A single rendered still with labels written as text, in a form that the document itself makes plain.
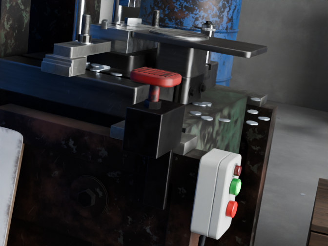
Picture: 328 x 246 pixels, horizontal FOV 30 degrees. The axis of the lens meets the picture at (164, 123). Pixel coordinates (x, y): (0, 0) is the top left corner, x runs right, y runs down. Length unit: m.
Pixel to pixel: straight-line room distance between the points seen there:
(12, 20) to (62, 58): 0.20
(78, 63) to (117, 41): 0.15
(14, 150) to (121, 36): 0.31
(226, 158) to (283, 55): 3.63
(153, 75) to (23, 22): 0.47
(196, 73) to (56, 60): 0.30
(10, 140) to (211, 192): 0.40
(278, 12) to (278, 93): 0.60
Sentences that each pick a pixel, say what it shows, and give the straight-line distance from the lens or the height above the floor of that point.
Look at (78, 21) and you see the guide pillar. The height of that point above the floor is 0.78.
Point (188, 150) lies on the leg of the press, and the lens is 1.02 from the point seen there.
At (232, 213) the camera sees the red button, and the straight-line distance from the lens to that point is 1.03.
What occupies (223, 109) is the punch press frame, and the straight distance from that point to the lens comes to 1.27.
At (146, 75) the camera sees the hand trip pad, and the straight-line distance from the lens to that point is 0.91.
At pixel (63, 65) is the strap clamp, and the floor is 0.72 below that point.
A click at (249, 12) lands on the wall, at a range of 4.65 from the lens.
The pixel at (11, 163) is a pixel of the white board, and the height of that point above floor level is 0.53.
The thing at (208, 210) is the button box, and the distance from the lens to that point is 1.01.
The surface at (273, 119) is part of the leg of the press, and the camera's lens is 1.47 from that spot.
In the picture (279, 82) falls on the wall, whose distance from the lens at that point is 4.63.
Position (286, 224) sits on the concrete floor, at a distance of 2.44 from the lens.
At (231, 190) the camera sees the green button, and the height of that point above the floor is 0.58.
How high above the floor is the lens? 0.93
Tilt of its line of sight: 15 degrees down
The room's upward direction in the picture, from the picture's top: 7 degrees clockwise
